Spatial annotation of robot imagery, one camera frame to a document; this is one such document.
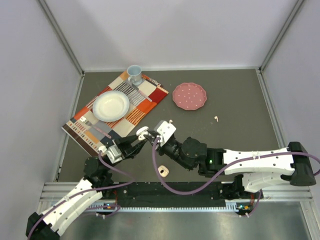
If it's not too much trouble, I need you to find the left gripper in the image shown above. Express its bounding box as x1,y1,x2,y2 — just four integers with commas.
104,131,148,172

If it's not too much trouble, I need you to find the white earbuds charging case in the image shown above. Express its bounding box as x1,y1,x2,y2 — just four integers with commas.
136,126,150,141

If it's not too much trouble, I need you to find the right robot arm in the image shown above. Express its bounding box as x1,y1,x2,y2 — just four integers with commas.
138,131,319,199

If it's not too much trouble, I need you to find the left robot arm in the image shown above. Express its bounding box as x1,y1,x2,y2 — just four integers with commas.
26,135,147,240

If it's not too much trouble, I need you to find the beige earbuds charging case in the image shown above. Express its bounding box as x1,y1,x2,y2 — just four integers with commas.
158,165,170,178

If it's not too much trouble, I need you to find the white bowl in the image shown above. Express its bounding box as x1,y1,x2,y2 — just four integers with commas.
92,90,130,122

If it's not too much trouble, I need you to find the patchwork placemat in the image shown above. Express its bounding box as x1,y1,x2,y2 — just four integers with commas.
62,71,169,156

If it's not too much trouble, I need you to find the pink dotted plate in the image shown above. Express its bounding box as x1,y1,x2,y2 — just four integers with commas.
172,82,207,111

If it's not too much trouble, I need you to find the light blue cup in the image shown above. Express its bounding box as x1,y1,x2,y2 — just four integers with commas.
126,65,143,86

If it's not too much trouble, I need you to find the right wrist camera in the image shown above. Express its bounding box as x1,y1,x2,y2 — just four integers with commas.
154,120,177,147

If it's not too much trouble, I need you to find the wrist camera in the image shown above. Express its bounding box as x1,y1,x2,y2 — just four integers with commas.
98,145,124,164
154,120,177,147

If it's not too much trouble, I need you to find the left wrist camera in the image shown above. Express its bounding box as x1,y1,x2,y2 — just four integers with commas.
98,145,124,164

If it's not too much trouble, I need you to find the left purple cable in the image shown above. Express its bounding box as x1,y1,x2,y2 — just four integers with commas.
26,149,137,240

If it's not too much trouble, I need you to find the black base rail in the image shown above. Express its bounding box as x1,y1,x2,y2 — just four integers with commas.
115,182,240,208

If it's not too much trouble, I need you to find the knife with pink handle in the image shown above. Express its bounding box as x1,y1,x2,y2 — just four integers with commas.
125,81,152,102

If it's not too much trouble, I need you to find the fork with pink handle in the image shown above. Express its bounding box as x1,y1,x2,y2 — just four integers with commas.
79,116,112,139

